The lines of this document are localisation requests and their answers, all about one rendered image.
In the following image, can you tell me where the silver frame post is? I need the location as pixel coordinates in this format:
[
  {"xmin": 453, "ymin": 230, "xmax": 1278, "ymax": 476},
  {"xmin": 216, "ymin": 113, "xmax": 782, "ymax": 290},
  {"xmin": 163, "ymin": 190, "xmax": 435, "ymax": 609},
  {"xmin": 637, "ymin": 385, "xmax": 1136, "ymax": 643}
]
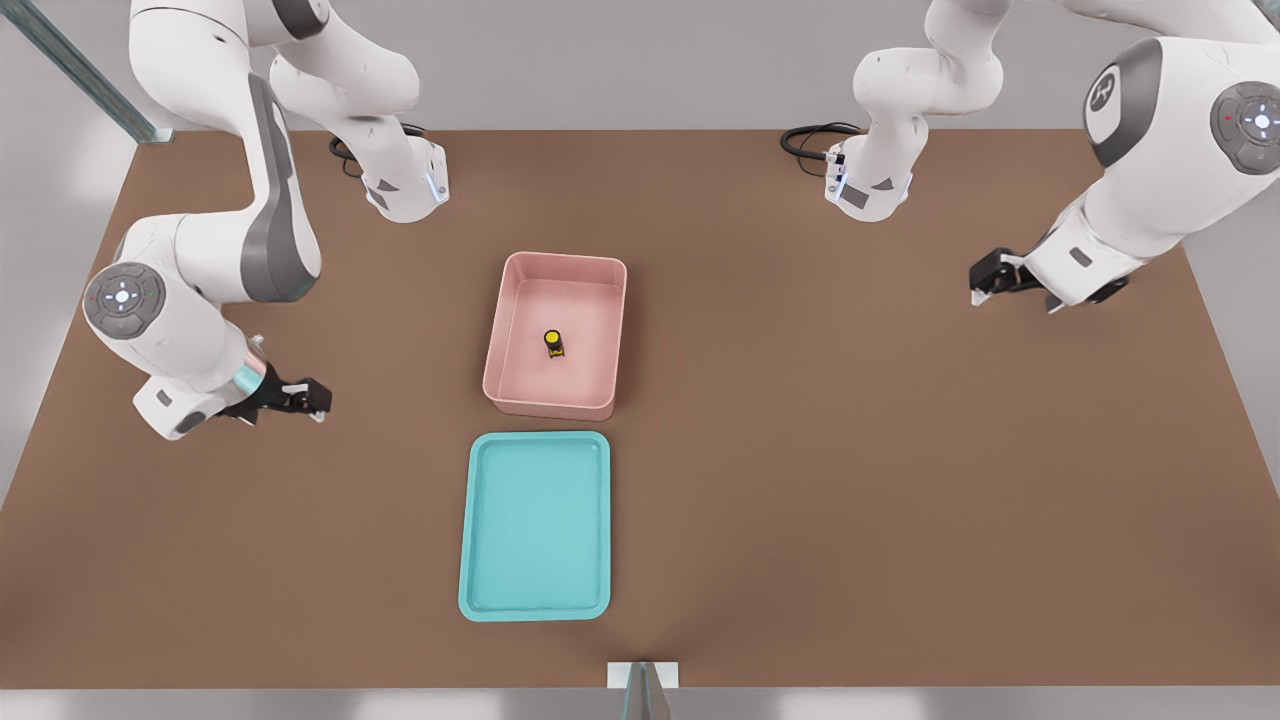
[
  {"xmin": 607, "ymin": 661, "xmax": 680, "ymax": 720},
  {"xmin": 0, "ymin": 0, "xmax": 174, "ymax": 144}
]

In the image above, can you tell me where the pale blue-green tray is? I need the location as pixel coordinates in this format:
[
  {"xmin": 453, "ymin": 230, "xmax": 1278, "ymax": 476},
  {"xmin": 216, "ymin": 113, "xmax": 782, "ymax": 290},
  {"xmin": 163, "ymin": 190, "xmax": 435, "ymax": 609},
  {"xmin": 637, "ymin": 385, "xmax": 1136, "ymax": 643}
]
[{"xmin": 458, "ymin": 431, "xmax": 612, "ymax": 623}]

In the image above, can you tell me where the black cable loop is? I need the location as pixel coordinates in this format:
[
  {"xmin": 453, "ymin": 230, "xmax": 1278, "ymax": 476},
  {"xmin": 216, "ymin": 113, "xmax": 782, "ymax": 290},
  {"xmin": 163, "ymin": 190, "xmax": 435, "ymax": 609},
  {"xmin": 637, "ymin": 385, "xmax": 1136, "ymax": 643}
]
[
  {"xmin": 329, "ymin": 123, "xmax": 429, "ymax": 179},
  {"xmin": 780, "ymin": 123, "xmax": 867, "ymax": 161}
]

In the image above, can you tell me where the pink plastic box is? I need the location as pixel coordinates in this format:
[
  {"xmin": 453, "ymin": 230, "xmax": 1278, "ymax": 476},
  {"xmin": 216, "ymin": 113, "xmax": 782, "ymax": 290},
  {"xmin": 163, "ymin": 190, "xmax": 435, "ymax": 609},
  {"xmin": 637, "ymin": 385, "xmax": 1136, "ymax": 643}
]
[{"xmin": 482, "ymin": 251, "xmax": 628, "ymax": 420}]

